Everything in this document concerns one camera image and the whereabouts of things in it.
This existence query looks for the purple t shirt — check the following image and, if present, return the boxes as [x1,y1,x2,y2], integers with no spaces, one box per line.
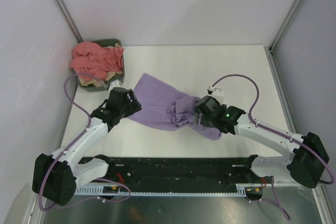
[128,73,222,140]

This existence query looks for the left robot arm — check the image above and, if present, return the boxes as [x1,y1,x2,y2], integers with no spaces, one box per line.
[32,87,141,211]

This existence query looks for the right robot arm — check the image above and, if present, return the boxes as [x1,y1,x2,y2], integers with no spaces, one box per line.
[195,95,330,188]

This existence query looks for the pink t shirt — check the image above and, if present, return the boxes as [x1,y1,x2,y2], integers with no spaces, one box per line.
[69,41,124,80]

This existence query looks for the dark grey plastic bin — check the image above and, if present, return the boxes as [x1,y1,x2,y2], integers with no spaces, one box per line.
[77,38,125,92]

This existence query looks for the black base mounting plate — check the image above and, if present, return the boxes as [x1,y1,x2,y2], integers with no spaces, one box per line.
[78,155,263,193]

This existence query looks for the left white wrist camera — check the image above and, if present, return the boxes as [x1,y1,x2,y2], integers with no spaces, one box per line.
[107,80,122,92]

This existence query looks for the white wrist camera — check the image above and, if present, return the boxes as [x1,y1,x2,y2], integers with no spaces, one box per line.
[107,80,122,92]
[207,86,224,104]

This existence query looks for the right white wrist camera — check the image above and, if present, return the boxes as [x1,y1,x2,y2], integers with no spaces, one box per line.
[207,86,224,104]

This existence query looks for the right aluminium frame post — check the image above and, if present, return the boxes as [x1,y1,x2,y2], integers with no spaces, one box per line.
[269,0,320,54]

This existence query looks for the aluminium frame post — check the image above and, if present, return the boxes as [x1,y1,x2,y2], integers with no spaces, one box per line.
[54,0,83,43]
[269,0,320,54]

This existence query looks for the grey slotted cable duct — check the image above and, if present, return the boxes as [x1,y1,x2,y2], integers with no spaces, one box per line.
[73,184,250,196]

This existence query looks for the left aluminium frame post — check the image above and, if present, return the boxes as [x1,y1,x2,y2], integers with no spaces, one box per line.
[54,0,83,43]

